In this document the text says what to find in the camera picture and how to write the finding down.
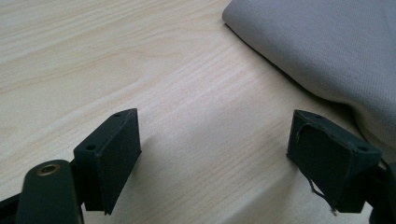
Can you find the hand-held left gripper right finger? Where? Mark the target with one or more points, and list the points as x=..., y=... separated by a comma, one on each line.
x=330, y=161

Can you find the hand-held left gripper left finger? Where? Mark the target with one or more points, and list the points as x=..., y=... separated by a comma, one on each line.
x=107, y=161

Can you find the grey cloth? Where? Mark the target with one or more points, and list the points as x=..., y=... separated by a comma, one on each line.
x=323, y=46

